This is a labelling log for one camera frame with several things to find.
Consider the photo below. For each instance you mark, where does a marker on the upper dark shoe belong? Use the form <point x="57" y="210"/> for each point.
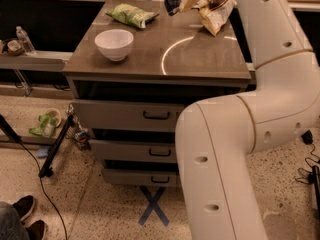
<point x="25" y="206"/>

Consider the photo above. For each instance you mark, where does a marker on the green jalapeno chip bag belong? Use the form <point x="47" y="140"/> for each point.
<point x="131" y="15"/>

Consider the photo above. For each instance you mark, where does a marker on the small cup on tray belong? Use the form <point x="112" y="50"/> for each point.
<point x="13" y="46"/>

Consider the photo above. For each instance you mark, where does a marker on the blue rxbar blueberry wrapper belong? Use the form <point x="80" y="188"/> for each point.
<point x="172" y="6"/>

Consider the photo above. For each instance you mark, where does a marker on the brown white chip bag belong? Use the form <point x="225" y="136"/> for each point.
<point x="214" y="13"/>

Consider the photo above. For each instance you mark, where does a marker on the blue tape cross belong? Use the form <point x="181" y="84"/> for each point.
<point x="153" y="206"/>

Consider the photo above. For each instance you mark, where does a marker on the white ceramic bowl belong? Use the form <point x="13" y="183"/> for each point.
<point x="115" y="44"/>

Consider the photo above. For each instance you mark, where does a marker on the black tripod leg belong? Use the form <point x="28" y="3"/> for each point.
<point x="46" y="170"/>

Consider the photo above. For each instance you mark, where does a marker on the middle grey drawer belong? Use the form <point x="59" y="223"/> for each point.
<point x="134" y="151"/>

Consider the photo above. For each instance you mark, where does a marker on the green white cloth bundle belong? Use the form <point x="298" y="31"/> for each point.
<point x="48" y="122"/>

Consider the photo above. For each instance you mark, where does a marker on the lower dark shoe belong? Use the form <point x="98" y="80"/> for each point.
<point x="37" y="230"/>

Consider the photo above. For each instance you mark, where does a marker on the grey drawer cabinet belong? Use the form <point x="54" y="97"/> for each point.
<point x="174" y="60"/>

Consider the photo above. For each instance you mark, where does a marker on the black power adapter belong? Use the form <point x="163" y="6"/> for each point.
<point x="307" y="137"/>

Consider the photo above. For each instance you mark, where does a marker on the small can on floor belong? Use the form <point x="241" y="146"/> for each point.
<point x="82" y="136"/>

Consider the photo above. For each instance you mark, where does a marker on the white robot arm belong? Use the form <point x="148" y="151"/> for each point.
<point x="213" y="136"/>

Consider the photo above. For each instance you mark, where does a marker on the clear plastic water bottle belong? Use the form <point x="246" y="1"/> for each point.
<point x="25" y="41"/>

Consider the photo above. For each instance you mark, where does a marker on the top grey drawer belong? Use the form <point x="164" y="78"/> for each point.
<point x="136" y="116"/>

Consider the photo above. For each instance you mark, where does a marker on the dark shoe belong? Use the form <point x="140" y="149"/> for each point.
<point x="25" y="206"/>
<point x="37" y="230"/>

